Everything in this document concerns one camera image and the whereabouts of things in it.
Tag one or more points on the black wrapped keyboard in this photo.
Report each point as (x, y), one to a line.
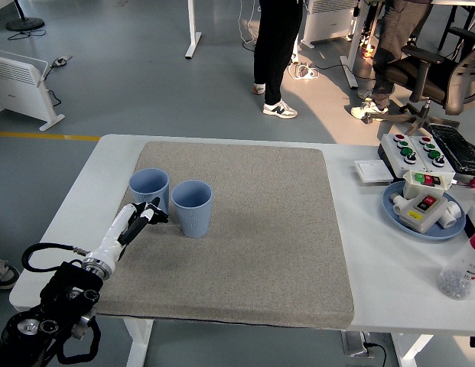
(457, 149)

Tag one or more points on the person's shoe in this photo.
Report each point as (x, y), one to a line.
(4, 275)

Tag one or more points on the blue ribbed plastic cup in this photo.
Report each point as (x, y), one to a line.
(193, 218)
(145, 185)

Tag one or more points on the grey red-button switch box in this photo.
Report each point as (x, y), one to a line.
(424, 219)

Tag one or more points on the clear bottle with red cap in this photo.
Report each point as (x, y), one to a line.
(461, 271)

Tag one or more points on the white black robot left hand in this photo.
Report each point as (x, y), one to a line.
(112, 237)

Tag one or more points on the white panel heater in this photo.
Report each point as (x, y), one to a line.
(329, 23)
(19, 88)

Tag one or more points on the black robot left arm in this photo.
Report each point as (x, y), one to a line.
(69, 290)

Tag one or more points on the white wall switch plate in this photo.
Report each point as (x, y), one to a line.
(373, 170)

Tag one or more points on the person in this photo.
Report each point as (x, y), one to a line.
(394, 38)
(275, 46)

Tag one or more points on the white pipe fitting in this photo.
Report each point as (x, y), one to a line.
(451, 214)
(398, 204)

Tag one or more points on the white table leg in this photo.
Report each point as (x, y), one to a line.
(139, 342)
(411, 349)

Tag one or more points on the white green-red button switch box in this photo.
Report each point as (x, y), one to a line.
(411, 189)

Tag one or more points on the black office chair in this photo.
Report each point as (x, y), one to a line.
(457, 88)

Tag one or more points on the grey-brown table mat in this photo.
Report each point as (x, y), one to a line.
(241, 229)

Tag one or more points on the black round stand base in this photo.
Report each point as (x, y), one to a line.
(25, 25)

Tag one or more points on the white desk leg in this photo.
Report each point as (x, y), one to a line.
(193, 38)
(353, 46)

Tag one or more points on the blue round plate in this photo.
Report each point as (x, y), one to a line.
(432, 235)

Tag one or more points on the white push-button control box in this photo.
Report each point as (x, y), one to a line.
(428, 147)
(403, 147)

